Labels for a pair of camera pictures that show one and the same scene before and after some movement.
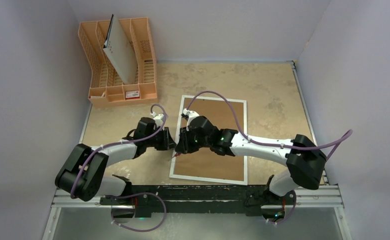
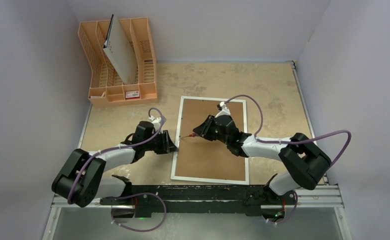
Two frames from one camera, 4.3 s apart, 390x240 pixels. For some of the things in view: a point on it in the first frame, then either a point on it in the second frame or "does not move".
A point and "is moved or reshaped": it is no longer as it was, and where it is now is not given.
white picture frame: (206, 165) does not move
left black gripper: (167, 141) does not move
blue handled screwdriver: (175, 155) is moved or reshaped
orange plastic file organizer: (106, 87) does not move
